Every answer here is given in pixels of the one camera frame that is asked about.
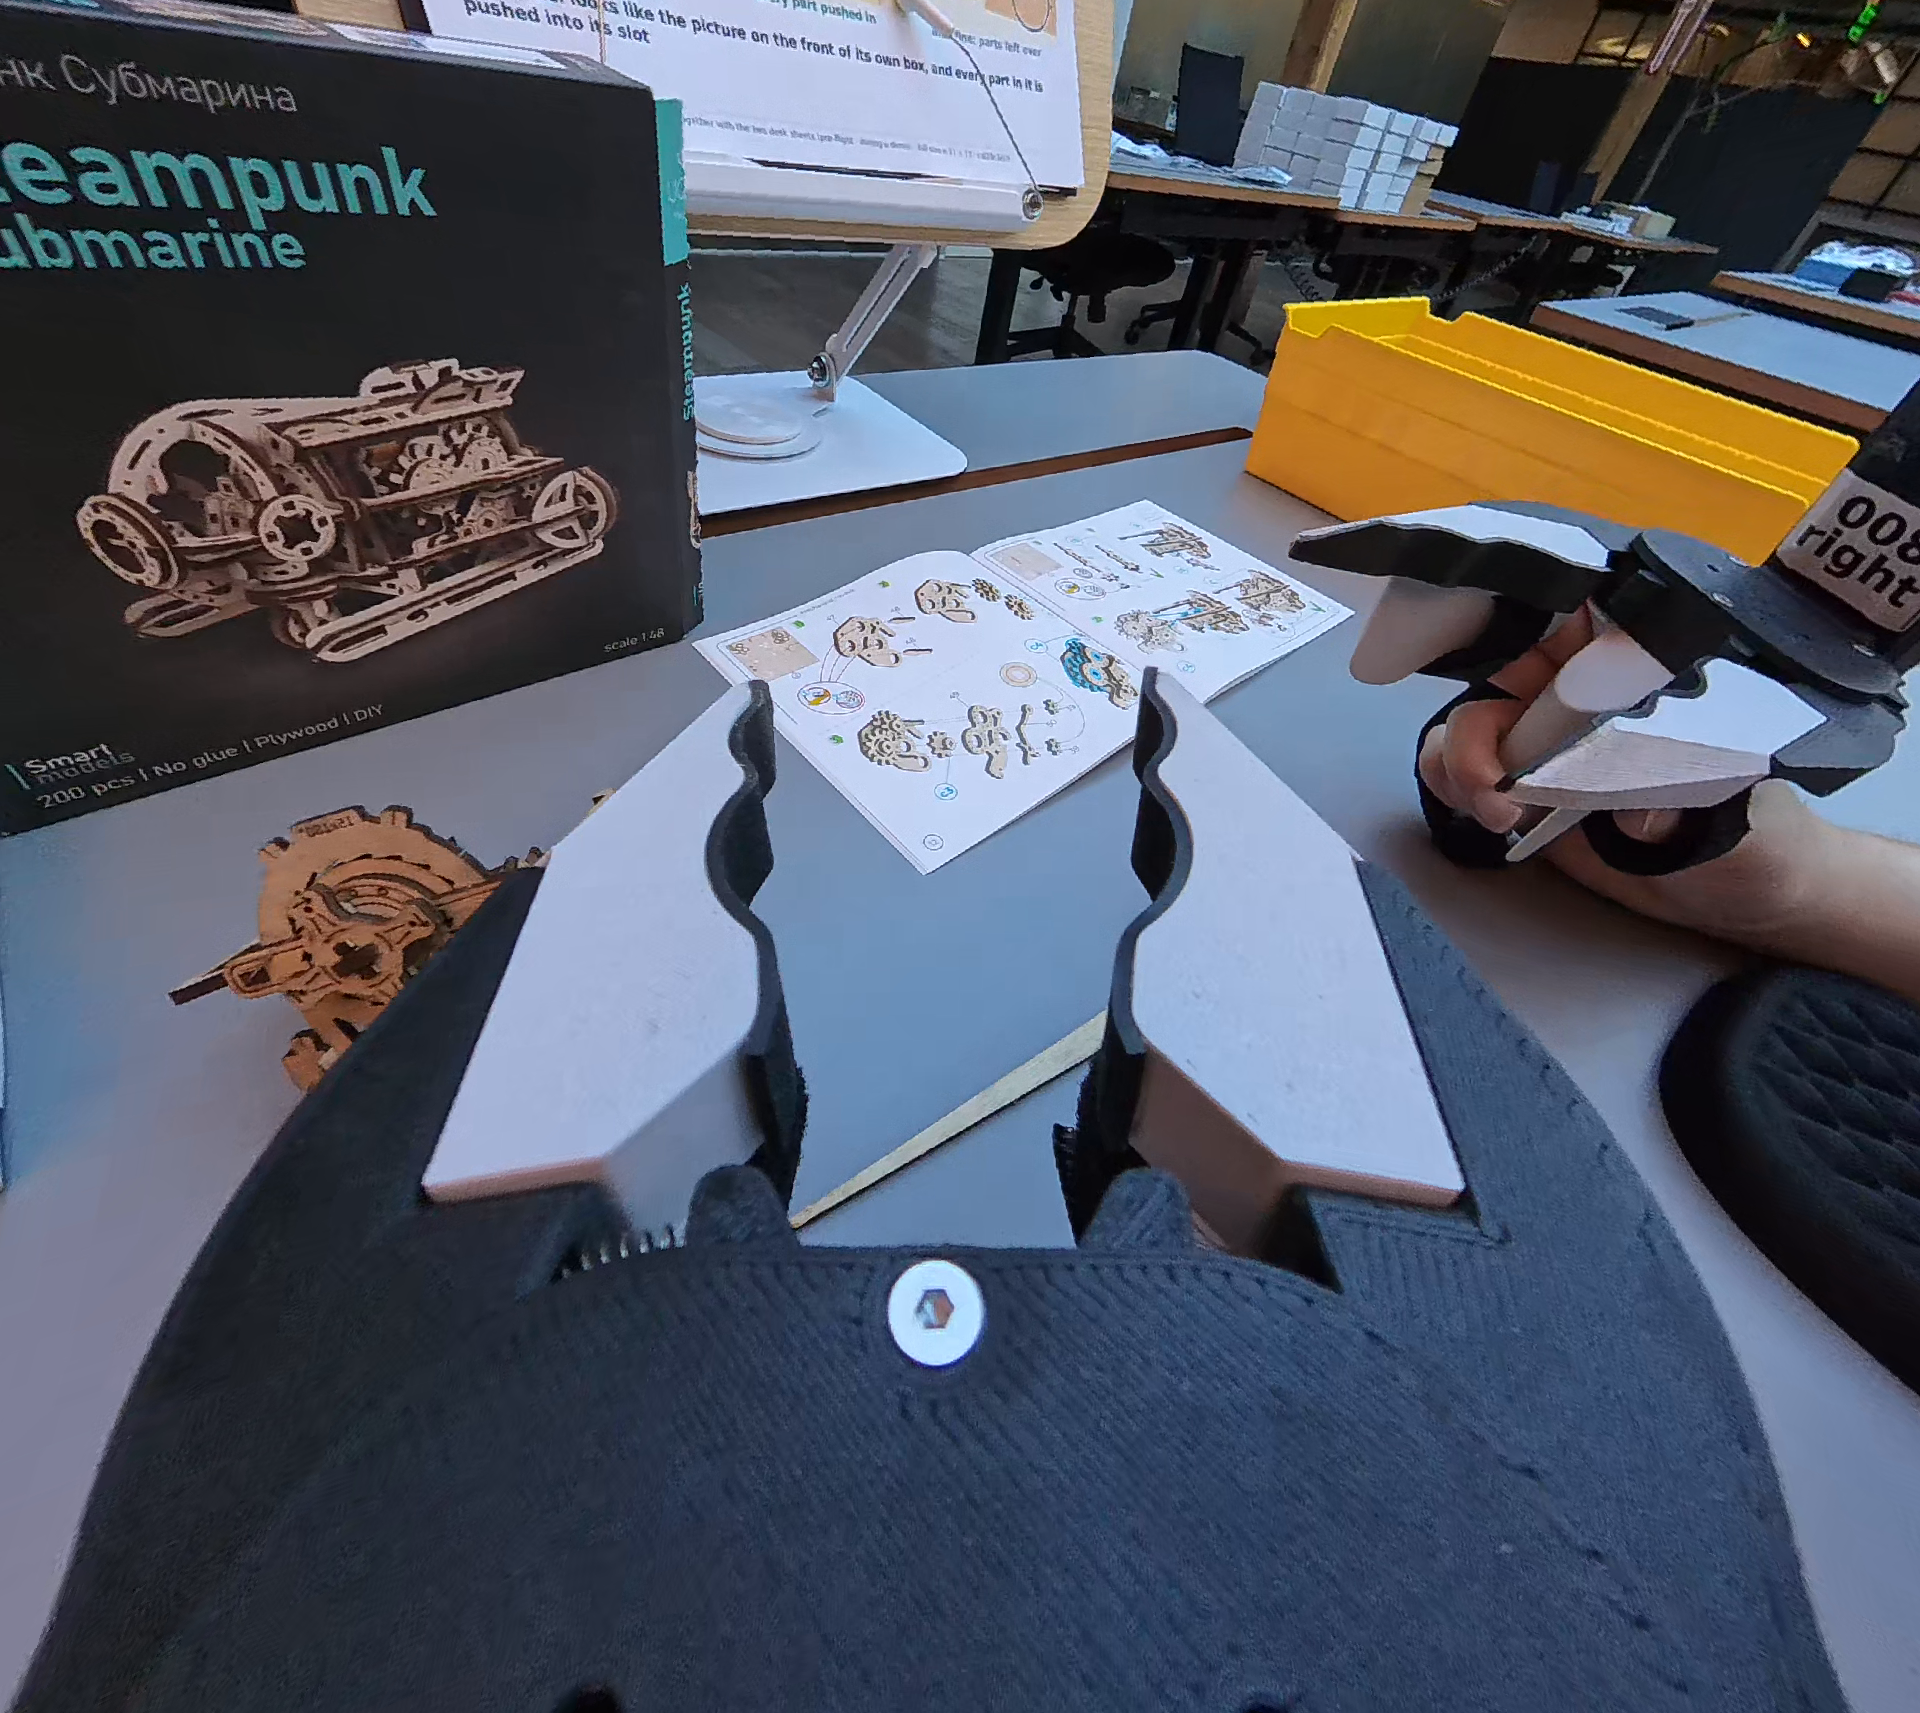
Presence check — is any thin wooden stick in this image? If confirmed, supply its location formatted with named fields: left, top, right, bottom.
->
left=786, top=1010, right=1111, bottom=1231

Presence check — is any instruction poster on stand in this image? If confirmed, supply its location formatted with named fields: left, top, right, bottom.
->
left=223, top=0, right=1123, bottom=520

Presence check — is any yellow plastic bin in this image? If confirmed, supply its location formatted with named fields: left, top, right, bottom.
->
left=1242, top=293, right=1864, bottom=555

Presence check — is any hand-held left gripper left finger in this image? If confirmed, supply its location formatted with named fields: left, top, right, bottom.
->
left=422, top=678, right=812, bottom=1247

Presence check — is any black monitor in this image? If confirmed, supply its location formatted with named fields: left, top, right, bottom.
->
left=1173, top=41, right=1247, bottom=166

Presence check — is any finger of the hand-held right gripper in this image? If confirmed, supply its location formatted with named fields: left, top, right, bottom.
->
left=1286, top=505, right=1633, bottom=690
left=1495, top=631, right=1835, bottom=862

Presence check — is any black model kit box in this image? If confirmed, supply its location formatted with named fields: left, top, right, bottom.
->
left=0, top=0, right=707, bottom=841

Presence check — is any grey adjoining desk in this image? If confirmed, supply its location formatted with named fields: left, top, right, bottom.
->
left=695, top=348, right=1272, bottom=532

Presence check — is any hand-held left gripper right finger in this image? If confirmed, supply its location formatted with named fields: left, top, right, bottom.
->
left=1071, top=666, right=1467, bottom=1262

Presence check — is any grey background table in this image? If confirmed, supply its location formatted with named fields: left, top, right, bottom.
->
left=1526, top=287, right=1920, bottom=435

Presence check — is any stack of white boxes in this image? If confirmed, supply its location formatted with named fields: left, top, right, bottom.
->
left=1232, top=76, right=1462, bottom=216

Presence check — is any black background office chair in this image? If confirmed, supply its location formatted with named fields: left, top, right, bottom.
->
left=989, top=224, right=1189, bottom=368

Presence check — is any wooden mechanical model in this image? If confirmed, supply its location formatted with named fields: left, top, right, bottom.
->
left=167, top=800, right=551, bottom=1094

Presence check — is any person's right forearm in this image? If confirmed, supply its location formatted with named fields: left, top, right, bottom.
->
left=1799, top=783, right=1920, bottom=974

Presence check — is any illustrated instruction booklet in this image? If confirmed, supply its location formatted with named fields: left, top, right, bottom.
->
left=693, top=498, right=1355, bottom=878

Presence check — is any person's right hand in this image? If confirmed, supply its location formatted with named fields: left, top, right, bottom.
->
left=1417, top=612, right=1828, bottom=945

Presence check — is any long wooden background table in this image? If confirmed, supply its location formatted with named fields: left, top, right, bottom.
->
left=1105, top=159, right=1481, bottom=361

